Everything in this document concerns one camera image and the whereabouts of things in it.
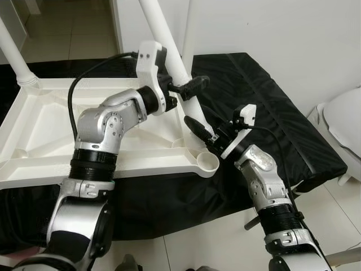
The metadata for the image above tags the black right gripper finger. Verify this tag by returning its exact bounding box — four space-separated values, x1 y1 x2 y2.
184 115 215 142

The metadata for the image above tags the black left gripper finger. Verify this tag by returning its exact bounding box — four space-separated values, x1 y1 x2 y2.
171 75 211 102

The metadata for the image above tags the white plastic table leg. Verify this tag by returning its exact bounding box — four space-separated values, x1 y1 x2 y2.
0 17 41 89
138 0 219 145
182 0 197 60

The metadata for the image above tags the white plastic table top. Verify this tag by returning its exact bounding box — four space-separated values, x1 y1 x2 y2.
0 76 221 190

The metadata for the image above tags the black tablecloth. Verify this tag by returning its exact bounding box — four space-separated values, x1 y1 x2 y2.
0 52 348 256

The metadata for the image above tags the black metal table leg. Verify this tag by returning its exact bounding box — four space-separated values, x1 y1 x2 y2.
244 217 263 230

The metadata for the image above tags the silver robot left leg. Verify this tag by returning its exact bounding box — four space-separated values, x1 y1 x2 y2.
116 254 143 271

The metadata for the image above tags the grey metal pole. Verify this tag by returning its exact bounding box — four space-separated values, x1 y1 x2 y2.
324 248 361 268

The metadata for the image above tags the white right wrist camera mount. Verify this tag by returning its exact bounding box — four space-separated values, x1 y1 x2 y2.
221 103 258 161

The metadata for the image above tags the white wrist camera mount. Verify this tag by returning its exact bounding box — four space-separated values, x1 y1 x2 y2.
135 41 169 117
221 103 258 161

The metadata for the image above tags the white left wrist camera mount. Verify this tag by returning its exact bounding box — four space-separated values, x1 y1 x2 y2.
135 41 169 117

